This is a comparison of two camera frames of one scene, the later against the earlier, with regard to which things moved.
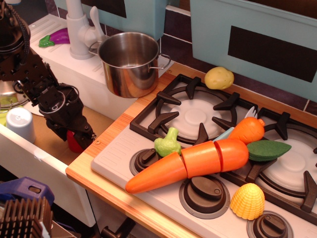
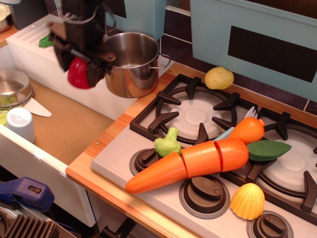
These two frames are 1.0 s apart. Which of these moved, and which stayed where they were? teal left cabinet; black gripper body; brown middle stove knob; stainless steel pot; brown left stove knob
Moved: black gripper body
Stayed: teal left cabinet; brown middle stove knob; brown left stove knob; stainless steel pot
